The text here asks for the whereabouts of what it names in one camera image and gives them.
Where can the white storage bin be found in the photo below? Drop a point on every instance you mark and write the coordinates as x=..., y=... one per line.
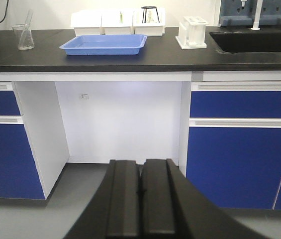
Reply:
x=87, y=22
x=149, y=29
x=117, y=21

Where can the blue right upper drawer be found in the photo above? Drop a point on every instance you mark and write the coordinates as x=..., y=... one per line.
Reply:
x=235, y=104

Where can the white middle storage bin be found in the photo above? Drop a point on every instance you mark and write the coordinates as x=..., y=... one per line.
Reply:
x=117, y=21

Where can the white right storage bin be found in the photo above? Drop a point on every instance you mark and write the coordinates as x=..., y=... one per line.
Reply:
x=149, y=29

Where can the white faucet pipe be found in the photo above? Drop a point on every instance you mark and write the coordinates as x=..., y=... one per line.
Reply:
x=257, y=15

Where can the blue cabinet door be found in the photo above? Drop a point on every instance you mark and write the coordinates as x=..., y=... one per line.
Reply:
x=235, y=167
x=18, y=174

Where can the black lab sink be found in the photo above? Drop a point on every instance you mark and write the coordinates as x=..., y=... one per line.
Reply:
x=248, y=42

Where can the blue left lower cabinet door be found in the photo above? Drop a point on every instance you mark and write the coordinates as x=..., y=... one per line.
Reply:
x=18, y=174

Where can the white left storage bin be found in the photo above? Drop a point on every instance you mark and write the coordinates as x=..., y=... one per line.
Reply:
x=87, y=22

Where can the blue right lower cabinet door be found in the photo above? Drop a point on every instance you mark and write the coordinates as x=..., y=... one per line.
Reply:
x=235, y=167

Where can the blue grey pegboard drying rack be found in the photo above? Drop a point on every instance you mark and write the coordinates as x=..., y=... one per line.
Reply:
x=242, y=12

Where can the blue plastic tray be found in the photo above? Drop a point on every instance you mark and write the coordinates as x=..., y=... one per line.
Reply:
x=121, y=44

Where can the white test tube rack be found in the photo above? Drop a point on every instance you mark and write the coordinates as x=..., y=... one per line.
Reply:
x=191, y=33

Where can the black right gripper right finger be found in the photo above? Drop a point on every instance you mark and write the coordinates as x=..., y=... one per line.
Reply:
x=172, y=208

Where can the clear glass test tube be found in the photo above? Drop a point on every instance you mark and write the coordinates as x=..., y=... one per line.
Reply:
x=21, y=44

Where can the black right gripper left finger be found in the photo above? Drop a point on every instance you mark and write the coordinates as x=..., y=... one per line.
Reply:
x=114, y=211

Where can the black wire tripod stand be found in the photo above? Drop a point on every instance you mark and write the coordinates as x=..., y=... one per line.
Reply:
x=150, y=14

